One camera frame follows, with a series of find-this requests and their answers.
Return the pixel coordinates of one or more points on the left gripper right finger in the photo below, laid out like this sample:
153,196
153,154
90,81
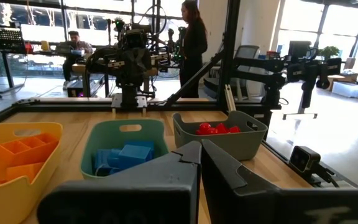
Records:
222,180

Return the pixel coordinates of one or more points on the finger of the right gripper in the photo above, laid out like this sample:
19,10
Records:
142,68
134,68

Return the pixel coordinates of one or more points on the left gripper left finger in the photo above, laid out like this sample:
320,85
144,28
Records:
182,169

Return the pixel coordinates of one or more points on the red toy building block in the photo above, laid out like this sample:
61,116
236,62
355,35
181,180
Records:
222,128
204,127
212,131

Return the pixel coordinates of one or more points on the blue toy building block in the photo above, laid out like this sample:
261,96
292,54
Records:
102,157
141,143
135,154

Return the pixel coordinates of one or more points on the large red toy block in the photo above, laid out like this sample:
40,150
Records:
235,129

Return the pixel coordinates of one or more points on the orange toy building block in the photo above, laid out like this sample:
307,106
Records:
23,171
26,146

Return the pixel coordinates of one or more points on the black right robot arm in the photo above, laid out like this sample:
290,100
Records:
129,96

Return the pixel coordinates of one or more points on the black robot arm on stand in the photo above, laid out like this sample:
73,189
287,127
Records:
306,70

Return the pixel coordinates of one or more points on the dark grey-green plastic bin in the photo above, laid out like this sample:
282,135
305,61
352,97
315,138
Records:
222,146

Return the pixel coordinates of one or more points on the person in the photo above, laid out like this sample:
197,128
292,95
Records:
78,49
194,46

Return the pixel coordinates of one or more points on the black computer purple light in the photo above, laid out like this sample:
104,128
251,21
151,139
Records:
77,89

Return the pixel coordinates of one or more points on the teal plastic bin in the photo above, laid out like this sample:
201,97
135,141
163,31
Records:
110,133

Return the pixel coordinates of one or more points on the laptop computer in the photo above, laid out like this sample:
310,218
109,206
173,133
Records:
65,48

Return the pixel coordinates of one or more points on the yellow cup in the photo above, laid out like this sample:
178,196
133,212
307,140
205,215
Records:
44,45

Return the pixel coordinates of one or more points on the black standing desk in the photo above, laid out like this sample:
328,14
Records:
8,62

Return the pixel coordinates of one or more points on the black mesh panel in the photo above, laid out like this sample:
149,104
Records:
6,37

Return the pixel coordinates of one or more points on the black monitor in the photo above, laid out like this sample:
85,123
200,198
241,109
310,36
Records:
299,48

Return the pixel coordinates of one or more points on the white box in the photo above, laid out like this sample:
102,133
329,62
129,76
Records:
348,89

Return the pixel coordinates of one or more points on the green potted plant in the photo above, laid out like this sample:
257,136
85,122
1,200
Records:
328,51

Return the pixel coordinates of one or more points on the orange-yellow plastic bin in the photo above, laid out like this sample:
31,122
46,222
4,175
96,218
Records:
17,199

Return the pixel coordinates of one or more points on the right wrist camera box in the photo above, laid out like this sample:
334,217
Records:
135,39

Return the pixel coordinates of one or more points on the small black table camera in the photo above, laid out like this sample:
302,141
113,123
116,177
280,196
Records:
303,159

